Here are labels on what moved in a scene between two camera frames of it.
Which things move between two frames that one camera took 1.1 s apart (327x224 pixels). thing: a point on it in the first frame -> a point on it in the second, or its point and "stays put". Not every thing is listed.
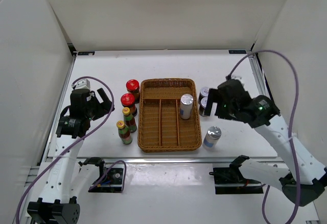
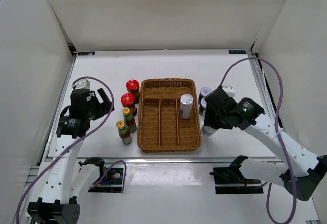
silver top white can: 186,103 stays put
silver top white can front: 211,138 -> 207,130
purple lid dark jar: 204,93 stays put
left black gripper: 104,107 stays put
